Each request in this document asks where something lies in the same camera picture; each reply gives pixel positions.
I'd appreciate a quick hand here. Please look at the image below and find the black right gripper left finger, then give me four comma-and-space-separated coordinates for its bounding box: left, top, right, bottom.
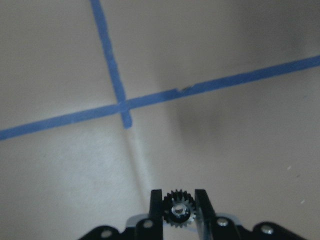
149, 189, 164, 240

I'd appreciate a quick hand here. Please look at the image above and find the small black bearing gear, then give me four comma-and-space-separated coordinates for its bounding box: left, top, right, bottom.
162, 189, 196, 228

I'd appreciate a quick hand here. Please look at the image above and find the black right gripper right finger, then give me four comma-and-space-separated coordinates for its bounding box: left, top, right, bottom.
194, 189, 216, 240

